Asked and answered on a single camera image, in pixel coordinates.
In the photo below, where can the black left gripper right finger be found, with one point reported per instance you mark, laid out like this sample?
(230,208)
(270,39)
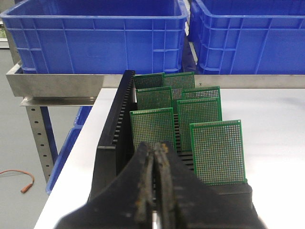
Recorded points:
(188,203)

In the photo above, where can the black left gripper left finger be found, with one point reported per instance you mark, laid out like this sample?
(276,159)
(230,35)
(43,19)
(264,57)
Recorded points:
(126,203)

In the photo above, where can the green perforated circuit board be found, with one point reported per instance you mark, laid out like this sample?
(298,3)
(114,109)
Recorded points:
(218,153)
(200,110)
(178,82)
(148,80)
(151,126)
(201,92)
(154,98)

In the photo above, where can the blue crate lower shelf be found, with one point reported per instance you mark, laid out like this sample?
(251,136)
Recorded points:
(69,142)

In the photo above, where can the blue plastic crate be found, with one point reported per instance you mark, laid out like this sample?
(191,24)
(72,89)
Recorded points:
(248,36)
(98,36)

